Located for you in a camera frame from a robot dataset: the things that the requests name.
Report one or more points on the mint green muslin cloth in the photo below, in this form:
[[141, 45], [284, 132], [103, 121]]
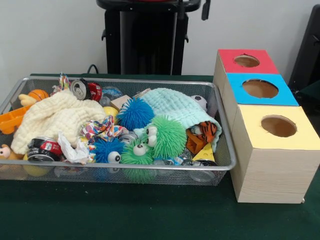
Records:
[[175, 105]]

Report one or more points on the shallow clear mesh bin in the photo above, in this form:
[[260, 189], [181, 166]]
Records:
[[226, 145]]

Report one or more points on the wooden box with three holes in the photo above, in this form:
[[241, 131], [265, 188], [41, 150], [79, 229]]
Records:
[[270, 175]]

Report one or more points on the large green spiky ball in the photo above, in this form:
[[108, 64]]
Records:
[[167, 136]]

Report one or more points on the blue spiky rubber ball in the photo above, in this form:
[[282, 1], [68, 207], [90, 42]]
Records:
[[135, 114]]

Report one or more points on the small green spiky ball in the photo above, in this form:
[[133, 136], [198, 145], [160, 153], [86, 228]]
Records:
[[137, 156]]

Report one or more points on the small soccer ball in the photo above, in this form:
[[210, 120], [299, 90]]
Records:
[[200, 102]]

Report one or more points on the orange tiger plush toy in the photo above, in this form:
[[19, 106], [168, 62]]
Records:
[[207, 131]]

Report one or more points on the blue spiky ball with eye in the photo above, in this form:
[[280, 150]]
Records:
[[102, 149]]

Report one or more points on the cream muslin cloth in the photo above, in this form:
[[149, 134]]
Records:
[[55, 117]]

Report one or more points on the red and black soda can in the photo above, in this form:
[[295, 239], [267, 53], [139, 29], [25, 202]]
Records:
[[47, 148]]

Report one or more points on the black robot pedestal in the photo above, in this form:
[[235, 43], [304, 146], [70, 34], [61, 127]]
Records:
[[145, 45]]

